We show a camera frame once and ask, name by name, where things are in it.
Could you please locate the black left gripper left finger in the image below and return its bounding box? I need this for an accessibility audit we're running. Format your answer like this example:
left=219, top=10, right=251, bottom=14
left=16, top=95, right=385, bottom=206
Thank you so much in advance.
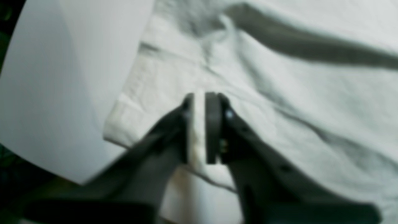
left=24, top=93, right=194, bottom=224

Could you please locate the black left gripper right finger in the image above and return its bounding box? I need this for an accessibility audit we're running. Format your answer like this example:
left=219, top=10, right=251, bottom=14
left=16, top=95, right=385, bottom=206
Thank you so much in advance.
left=205, top=92, right=382, bottom=224

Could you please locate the beige t-shirt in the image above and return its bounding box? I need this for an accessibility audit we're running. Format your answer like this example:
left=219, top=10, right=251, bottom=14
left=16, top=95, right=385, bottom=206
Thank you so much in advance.
left=103, top=0, right=397, bottom=224

